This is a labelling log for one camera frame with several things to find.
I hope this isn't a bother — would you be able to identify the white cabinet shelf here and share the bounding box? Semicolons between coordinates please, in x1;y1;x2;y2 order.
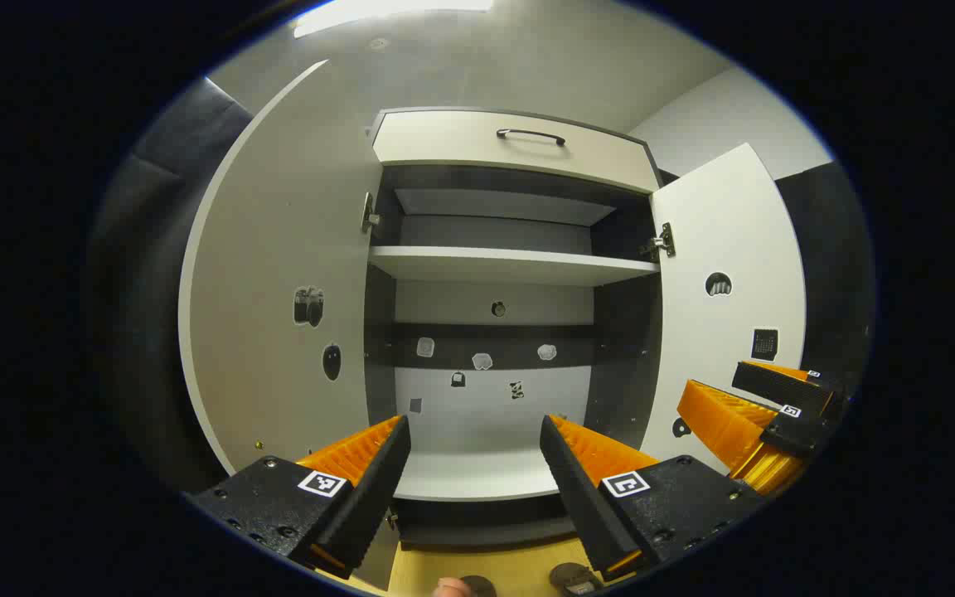
368;245;661;288
395;452;586;502

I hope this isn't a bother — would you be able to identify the ceiling light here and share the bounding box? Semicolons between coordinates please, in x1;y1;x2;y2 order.
293;0;495;38

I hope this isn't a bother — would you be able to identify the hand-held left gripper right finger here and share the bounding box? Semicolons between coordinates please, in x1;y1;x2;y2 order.
539;415;764;581

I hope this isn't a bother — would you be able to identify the cabinet door with calendar sticker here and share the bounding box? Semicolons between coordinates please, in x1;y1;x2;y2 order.
639;143;808;478

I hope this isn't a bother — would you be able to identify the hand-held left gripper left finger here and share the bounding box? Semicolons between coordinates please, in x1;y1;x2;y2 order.
187;415;412;580

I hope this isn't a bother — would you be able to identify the black drawer handle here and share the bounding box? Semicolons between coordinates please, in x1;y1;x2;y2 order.
496;128;567;148

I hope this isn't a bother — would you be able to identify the black backdrop cloth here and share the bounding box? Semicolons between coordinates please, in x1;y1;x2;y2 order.
88;77;875;498

